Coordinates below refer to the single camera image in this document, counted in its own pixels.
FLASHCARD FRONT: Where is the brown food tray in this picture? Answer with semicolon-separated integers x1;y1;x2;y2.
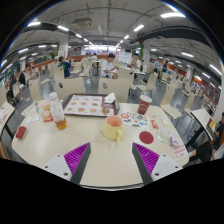
62;94;119;117

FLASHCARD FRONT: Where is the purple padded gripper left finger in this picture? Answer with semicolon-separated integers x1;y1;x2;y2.
43;143;91;185

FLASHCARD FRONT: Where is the small red packet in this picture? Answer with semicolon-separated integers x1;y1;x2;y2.
151;120;159;129

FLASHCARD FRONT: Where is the clear plastic tea bottle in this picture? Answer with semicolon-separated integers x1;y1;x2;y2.
49;92;67;130

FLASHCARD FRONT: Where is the person at right edge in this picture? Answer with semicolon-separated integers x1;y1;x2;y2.
189;112;224;162

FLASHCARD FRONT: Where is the beige chair centre front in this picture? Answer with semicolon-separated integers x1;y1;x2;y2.
98;78;129;103

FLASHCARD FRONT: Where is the seated man far right table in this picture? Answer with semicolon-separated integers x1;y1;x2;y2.
128;53;141;69

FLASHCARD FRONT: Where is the red paper cup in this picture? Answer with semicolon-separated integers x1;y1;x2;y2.
138;95;152;115

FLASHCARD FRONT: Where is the round red coaster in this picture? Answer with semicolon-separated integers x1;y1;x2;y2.
139;131;154;144

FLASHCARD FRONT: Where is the crumpled white napkin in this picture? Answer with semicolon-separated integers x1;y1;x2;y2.
104;93;116;103

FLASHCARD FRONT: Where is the beige chair right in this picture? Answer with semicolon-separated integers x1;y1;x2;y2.
160;84;182;120

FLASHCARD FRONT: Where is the white table sticker right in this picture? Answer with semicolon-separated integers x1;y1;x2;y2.
173;144;188;160

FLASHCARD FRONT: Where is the beige chair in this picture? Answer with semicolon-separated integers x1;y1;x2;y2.
54;67;84;100
160;84;182;120
98;78;129;103

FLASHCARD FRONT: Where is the red card on table edge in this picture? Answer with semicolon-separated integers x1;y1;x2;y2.
16;126;26;139

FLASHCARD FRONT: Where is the plastic wrapped pack right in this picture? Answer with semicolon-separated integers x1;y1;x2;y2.
157;127;173;145

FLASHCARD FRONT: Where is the colourful menu leaflet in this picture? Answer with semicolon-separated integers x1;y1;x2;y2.
119;111;149;131

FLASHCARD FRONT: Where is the person in blue shirt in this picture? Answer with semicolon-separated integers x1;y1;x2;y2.
59;56;71;78

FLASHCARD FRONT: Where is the man in white shirt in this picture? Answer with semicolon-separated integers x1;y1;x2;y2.
101;53;118;79

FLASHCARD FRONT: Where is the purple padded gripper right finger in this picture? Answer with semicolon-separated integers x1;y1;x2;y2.
132;143;182;185

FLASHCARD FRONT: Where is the yellow ceramic mug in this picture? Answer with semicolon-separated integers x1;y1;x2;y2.
103;115;123;140

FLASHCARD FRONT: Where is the clear plastic cup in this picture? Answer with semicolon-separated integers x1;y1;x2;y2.
39;100;53;122

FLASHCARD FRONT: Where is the beige chair left front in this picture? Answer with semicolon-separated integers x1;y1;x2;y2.
54;67;84;100

